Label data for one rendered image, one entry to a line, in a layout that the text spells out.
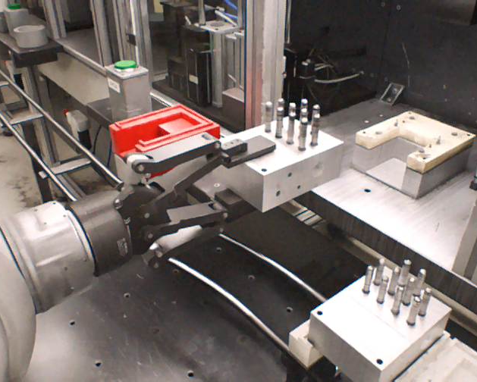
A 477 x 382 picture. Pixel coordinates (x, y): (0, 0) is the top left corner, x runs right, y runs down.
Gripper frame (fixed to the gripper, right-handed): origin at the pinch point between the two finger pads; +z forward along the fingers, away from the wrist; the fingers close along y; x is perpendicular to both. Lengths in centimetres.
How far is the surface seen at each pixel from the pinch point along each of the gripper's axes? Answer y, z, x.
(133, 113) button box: -9.4, 6.4, 43.4
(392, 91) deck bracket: -12, 60, 22
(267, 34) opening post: 8.4, 19.4, 18.9
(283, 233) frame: -44, 34, 28
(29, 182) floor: -105, 9, 201
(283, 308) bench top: -36.3, 12.4, 5.1
